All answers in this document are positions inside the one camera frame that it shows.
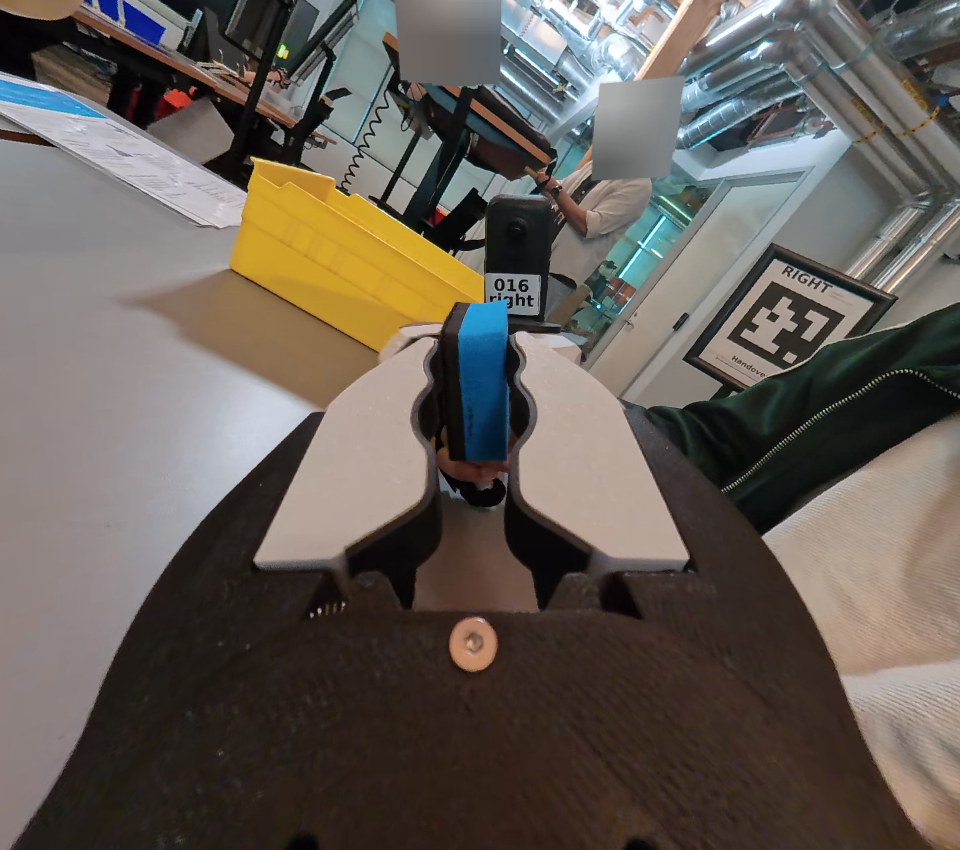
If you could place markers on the silver ventilation ducts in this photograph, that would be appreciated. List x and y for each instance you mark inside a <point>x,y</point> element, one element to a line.
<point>810,10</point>

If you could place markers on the white trousers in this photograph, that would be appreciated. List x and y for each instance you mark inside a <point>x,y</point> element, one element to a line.
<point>885,602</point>

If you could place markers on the grey desk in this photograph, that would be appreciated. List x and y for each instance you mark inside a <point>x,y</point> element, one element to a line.
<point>112,377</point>

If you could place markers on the blue and white storage box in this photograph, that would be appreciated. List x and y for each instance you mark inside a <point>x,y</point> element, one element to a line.
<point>127,14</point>

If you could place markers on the wooden-top work table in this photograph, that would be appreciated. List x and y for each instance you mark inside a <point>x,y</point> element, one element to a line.
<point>187,66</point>

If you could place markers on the black tilting work table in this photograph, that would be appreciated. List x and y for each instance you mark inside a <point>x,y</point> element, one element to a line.
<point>487,130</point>

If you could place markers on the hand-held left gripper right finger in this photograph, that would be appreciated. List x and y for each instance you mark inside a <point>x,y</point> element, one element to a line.
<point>600,490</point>

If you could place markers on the person's right hand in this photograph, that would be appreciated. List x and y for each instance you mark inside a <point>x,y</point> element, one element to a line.
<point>465,473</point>

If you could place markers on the framed marker sign on stand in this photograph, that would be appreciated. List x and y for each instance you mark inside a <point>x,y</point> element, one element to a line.
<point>795,325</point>

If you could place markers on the yellow plastic bin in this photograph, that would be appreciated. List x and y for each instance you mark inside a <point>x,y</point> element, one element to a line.
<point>315,242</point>

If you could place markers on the dark green zip jacket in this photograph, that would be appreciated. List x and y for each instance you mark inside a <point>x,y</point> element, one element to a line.
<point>862,460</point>

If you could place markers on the blue foam block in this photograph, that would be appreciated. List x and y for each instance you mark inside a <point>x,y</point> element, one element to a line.
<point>480,385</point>

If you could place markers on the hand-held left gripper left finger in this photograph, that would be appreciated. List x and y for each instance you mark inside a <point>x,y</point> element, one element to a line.
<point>345,490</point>

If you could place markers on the printed paper sheet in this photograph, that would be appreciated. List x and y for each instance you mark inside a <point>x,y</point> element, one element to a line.
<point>112,152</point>

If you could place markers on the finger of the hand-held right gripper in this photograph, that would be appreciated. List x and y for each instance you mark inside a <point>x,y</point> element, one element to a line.
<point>574,347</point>
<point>409,336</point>

